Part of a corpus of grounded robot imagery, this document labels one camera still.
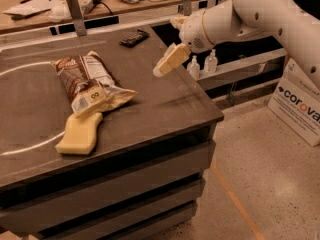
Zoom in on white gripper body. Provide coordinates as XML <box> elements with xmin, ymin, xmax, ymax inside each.
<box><xmin>170</xmin><ymin>10</ymin><xmax>213</xmax><ymax>53</ymax></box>

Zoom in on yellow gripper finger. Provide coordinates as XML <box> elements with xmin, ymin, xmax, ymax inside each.
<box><xmin>153</xmin><ymin>43</ymin><xmax>176</xmax><ymax>77</ymax></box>
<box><xmin>168</xmin><ymin>43</ymin><xmax>191</xmax><ymax>71</ymax></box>

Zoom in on brown chip bag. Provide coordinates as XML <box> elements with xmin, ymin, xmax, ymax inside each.
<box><xmin>53</xmin><ymin>51</ymin><xmax>137</xmax><ymax>118</ymax></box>

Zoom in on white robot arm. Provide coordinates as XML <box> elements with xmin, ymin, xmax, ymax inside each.
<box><xmin>153</xmin><ymin>0</ymin><xmax>320</xmax><ymax>86</ymax></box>

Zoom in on yellow sponge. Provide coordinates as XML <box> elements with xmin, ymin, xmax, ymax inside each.
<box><xmin>55</xmin><ymin>113</ymin><xmax>103</xmax><ymax>155</ymax></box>

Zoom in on left clear sanitizer bottle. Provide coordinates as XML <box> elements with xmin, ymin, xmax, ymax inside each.
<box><xmin>187</xmin><ymin>55</ymin><xmax>200</xmax><ymax>80</ymax></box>

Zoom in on dark snack bar wrapper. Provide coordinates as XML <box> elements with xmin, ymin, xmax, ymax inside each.
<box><xmin>120</xmin><ymin>30</ymin><xmax>149</xmax><ymax>48</ymax></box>

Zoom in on grey drawer cabinet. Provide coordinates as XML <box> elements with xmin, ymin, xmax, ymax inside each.
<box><xmin>0</xmin><ymin>123</ymin><xmax>217</xmax><ymax>240</ymax></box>

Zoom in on white crumpled mask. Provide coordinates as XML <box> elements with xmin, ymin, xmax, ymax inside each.
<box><xmin>47</xmin><ymin>4</ymin><xmax>70</xmax><ymax>22</ymax></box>

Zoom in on white cardboard box with logo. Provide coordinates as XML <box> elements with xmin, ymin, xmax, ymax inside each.
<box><xmin>268</xmin><ymin>58</ymin><xmax>320</xmax><ymax>147</ymax></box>

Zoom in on white papers on desk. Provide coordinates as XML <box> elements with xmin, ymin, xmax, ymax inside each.
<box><xmin>3</xmin><ymin>0</ymin><xmax>63</xmax><ymax>17</ymax></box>

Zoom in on grey metal shelf rail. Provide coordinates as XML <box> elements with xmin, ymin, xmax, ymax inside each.
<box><xmin>197</xmin><ymin>48</ymin><xmax>287</xmax><ymax>90</ymax></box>

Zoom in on left metal bracket post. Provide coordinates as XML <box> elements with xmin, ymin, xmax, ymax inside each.
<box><xmin>66</xmin><ymin>0</ymin><xmax>87</xmax><ymax>36</ymax></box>

